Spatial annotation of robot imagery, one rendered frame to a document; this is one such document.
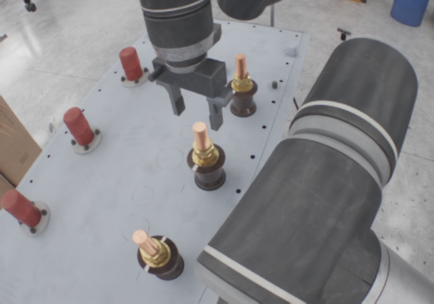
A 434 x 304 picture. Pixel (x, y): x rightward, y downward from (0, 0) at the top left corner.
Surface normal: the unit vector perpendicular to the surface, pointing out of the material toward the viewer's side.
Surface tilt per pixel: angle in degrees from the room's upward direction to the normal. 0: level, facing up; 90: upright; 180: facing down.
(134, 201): 0
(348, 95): 16
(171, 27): 90
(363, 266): 25
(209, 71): 0
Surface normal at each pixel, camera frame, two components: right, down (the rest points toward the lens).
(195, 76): -0.51, 0.70
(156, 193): -0.09, -0.62
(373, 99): -0.03, -0.40
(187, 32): 0.38, 0.70
